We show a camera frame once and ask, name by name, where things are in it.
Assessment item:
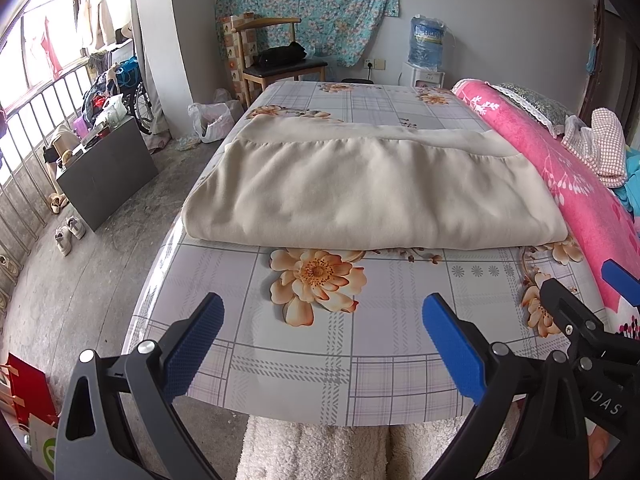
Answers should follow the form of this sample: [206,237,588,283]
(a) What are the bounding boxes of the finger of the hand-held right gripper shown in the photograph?
[539,277,608,356]
[601,259,640,306]

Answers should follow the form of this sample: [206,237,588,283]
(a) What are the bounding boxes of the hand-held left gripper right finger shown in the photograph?
[421,294,591,480]

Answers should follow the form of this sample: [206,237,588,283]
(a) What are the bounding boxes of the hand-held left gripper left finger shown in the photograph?
[54,292,225,480]

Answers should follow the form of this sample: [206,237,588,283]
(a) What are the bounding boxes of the cream zip jacket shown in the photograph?
[181,116,569,252]

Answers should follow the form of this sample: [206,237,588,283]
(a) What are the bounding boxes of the hanging clothes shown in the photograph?
[42,0,116,76]

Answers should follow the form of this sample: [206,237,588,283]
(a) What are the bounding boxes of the bed with floral checked sheet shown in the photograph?
[122,79,616,428]

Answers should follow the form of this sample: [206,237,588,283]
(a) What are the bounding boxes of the pink floral blanket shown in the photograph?
[451,78,640,341]

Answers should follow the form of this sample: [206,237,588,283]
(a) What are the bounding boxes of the checked pink cloth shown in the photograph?
[561,108,627,188]

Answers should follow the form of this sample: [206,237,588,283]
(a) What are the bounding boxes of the white fluffy rug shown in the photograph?
[239,412,521,480]

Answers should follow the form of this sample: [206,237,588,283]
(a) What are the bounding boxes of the red paper bag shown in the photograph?
[0,352,58,428]

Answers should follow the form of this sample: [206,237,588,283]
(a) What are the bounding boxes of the white and green bag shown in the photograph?
[27,412,63,476]

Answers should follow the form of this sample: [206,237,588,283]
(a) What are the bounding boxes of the grey cabinet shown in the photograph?
[55,116,159,232]

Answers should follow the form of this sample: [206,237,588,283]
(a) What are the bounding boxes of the silver lace pillow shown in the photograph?
[492,82,576,136]

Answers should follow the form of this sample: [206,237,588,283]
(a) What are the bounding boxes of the white plastic bag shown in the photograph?
[187,101,236,143]

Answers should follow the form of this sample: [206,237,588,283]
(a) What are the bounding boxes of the dark wooden wardrobe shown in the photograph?
[592,0,640,116]

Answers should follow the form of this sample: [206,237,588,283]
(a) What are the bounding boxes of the metal window railing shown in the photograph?
[0,57,96,281]

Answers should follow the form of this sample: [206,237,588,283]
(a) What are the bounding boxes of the wheelchair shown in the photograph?
[117,57,156,135]

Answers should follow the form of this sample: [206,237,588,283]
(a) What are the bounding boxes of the white water dispenser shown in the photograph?
[402,62,446,88]

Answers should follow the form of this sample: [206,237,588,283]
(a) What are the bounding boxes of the wooden chair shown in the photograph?
[235,16,328,106]

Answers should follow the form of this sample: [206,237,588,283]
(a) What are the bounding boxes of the black bag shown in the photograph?
[255,42,307,67]

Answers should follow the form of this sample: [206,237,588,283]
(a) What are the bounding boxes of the blue water bottle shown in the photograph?
[409,14,446,72]

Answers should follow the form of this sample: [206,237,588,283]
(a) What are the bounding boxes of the turquoise floral wall cloth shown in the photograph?
[215,0,401,67]

